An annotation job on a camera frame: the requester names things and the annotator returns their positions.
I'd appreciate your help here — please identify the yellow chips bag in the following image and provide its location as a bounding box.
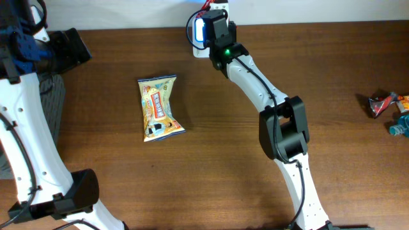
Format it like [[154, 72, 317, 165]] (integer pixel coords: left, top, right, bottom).
[[137, 75, 185, 142]]

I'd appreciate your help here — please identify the black red triangular packet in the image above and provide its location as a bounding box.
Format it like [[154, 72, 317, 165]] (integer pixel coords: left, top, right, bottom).
[[368, 92, 399, 119]]

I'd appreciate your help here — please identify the small orange snack box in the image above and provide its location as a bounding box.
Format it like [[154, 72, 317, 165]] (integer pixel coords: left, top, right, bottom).
[[396, 96, 409, 113]]

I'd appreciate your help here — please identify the green Listerine mouthwash bottle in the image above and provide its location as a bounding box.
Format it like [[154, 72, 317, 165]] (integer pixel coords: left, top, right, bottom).
[[389, 115, 408, 137]]

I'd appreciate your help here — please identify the red snack bag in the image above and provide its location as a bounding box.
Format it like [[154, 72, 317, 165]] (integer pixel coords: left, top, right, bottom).
[[201, 0, 215, 10]]

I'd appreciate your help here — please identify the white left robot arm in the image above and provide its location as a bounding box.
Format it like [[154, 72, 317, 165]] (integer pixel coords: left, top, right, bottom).
[[1, 1, 126, 229]]

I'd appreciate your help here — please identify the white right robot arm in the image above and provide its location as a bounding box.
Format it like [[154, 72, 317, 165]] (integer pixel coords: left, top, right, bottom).
[[200, 9, 336, 230]]

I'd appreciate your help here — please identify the white barcode scanner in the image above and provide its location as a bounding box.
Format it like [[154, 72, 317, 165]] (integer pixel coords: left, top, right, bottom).
[[192, 18, 210, 58]]

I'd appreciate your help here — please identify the grey plastic mesh basket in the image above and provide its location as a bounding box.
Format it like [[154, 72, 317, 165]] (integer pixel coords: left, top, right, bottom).
[[0, 72, 66, 180]]

